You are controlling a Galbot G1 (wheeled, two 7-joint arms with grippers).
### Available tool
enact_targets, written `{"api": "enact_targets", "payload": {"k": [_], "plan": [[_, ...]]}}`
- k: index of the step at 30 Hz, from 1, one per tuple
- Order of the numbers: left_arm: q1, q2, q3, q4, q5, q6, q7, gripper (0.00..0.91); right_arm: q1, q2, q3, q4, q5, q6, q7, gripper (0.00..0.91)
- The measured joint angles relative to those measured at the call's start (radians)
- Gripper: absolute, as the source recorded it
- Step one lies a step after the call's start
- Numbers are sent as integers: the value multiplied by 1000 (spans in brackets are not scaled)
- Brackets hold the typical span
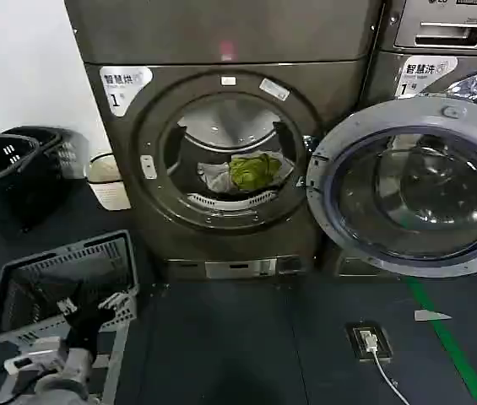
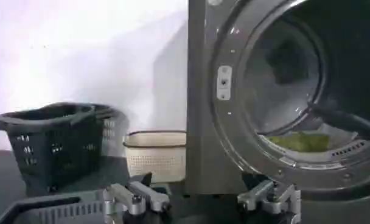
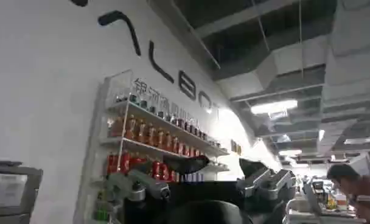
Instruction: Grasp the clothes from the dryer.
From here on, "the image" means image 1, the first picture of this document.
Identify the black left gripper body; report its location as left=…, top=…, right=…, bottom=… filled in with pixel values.
left=64, top=300, right=116, bottom=352

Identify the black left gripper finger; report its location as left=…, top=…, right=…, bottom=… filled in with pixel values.
left=56, top=296, right=79, bottom=316
left=96, top=292, right=128, bottom=316

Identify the grey metal basket stand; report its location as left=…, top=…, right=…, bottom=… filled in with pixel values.
left=89, top=319, right=131, bottom=405

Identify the grey slotted plastic laundry basket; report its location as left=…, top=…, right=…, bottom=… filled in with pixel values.
left=0, top=229, right=140, bottom=345

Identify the white waste bin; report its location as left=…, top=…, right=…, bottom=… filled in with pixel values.
left=88, top=153, right=132, bottom=211

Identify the black plastic laundry basket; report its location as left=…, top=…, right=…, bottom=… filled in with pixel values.
left=1, top=125, right=92, bottom=229
left=0, top=134, right=41, bottom=234

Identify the white cloth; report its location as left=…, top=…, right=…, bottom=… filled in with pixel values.
left=197, top=161, right=239, bottom=193

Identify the green cloth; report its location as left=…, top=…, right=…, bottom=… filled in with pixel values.
left=228, top=153, right=283, bottom=192

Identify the white number label sticker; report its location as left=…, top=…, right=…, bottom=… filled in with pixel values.
left=398, top=57, right=459, bottom=97
left=98, top=66, right=154, bottom=118

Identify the metal floor socket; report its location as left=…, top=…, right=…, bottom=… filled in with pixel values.
left=344, top=321, right=393, bottom=364

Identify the white power plug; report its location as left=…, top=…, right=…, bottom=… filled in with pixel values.
left=359, top=329, right=380, bottom=354

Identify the grey dryer with open drum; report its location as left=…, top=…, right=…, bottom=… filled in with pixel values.
left=63, top=0, right=388, bottom=282

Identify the white arrow floor sticker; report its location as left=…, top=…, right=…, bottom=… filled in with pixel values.
left=414, top=309, right=453, bottom=323

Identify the round glass dryer door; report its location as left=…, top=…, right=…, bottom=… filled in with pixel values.
left=305, top=98, right=477, bottom=278

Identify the green floor tape line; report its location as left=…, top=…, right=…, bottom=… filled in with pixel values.
left=404, top=276, right=477, bottom=405

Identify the grey washer with round door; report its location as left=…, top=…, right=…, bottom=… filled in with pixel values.
left=326, top=50, right=477, bottom=280

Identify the grey machine with detergent drawer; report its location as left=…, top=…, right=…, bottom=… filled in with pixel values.
left=383, top=0, right=477, bottom=54

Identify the white power cable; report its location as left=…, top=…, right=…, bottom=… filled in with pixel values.
left=370, top=349, right=413, bottom=405

